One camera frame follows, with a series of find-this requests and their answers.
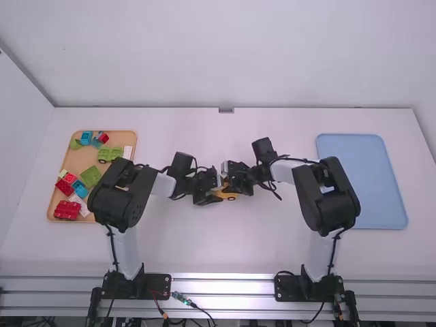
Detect green toy car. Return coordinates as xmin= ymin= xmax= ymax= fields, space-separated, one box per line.
xmin=97 ymin=146 xmax=125 ymax=164

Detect silver rails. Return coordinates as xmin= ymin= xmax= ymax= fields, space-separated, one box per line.
xmin=0 ymin=272 xmax=436 ymax=320

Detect black cable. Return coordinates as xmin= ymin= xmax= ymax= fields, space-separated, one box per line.
xmin=189 ymin=155 xmax=219 ymax=173
xmin=258 ymin=176 xmax=284 ymax=202

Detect yellow toy car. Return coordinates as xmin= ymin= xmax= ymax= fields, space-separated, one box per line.
xmin=211 ymin=185 xmax=239 ymax=202

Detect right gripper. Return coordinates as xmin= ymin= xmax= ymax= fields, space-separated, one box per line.
xmin=225 ymin=159 xmax=255 ymax=199

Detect red wire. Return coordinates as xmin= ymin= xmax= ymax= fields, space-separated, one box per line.
xmin=151 ymin=290 xmax=172 ymax=322

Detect tan tray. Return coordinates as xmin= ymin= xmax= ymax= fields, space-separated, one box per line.
xmin=46 ymin=129 xmax=138 ymax=223

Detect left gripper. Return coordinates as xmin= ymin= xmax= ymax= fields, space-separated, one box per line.
xmin=191 ymin=166 xmax=223 ymax=207

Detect blue mat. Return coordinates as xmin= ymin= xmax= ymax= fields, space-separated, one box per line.
xmin=315 ymin=133 xmax=409 ymax=230

